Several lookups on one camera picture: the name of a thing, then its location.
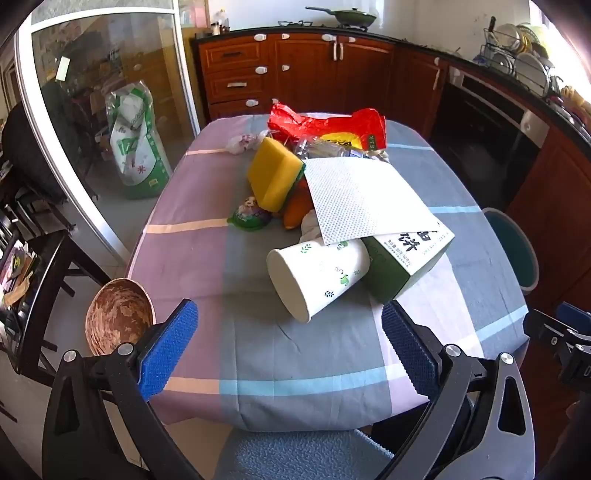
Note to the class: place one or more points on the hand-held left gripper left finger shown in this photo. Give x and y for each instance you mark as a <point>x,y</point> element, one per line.
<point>168,350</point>

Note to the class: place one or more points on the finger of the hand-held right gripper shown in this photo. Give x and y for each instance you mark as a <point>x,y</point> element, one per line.
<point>575,316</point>
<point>547,330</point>

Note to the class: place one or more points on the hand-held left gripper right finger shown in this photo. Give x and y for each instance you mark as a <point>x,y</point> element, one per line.
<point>411,350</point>

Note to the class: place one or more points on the teal plastic bin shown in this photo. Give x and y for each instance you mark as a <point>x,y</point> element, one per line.
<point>512,249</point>

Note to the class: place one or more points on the beige rag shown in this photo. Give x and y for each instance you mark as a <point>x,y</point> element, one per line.
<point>311,226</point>

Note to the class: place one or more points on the orange peel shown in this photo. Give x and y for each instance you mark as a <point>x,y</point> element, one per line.
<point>295,212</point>

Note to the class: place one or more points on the yellow green sponge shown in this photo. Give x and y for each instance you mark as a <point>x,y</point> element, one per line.
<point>272,175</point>

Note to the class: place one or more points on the red plastic bag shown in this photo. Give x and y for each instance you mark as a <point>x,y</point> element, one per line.
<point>300,122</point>

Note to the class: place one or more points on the brown wooden bowl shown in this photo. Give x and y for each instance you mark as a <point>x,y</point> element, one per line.
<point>115,314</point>

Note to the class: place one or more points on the green carton box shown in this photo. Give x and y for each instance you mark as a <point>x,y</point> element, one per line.
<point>397,272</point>

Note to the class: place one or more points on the checked tablecloth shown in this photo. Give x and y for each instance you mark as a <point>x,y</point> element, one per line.
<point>300,360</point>

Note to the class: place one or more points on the white paper cup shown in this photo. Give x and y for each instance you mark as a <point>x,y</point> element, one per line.
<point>318,272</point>

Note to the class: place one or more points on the dark wooden chair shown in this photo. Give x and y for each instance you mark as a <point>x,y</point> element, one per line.
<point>41,277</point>

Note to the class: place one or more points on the purple green candy wrapper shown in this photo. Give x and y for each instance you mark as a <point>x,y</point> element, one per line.
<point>251,214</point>

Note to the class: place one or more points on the white paper towel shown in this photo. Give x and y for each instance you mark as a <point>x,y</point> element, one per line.
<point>360,198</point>

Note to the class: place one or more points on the stack of magazines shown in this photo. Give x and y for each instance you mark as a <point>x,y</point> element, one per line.
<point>16,272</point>

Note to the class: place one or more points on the green white sack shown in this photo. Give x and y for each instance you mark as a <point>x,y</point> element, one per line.
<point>138,147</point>

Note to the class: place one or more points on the black countertop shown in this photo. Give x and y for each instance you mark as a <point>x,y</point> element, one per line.
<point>554,110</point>

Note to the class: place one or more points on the black built-in oven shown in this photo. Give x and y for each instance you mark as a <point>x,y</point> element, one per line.
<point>480,129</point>

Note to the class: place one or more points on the crumpled clear printed wrapper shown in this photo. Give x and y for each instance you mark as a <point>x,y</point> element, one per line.
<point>240,144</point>

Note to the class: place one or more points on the clear plastic film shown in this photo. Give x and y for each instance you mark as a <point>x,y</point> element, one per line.
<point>314,150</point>

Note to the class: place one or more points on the glass sliding door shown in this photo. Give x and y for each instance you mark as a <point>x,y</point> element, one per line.
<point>83,138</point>

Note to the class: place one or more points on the metal dish rack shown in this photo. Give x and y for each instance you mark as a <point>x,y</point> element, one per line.
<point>517,64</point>

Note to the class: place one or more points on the wooden kitchen cabinets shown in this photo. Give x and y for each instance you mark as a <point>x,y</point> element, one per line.
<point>323,69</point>

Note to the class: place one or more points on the small condiment bottles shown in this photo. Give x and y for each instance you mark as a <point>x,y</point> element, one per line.
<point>218,26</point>

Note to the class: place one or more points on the green wok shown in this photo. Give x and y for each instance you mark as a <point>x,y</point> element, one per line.
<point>355,18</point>

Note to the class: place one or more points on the wooden shelf unit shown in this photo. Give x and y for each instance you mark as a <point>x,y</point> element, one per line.
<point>194,14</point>

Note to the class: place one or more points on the gas hob grates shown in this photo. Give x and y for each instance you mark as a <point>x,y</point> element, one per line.
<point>300,22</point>

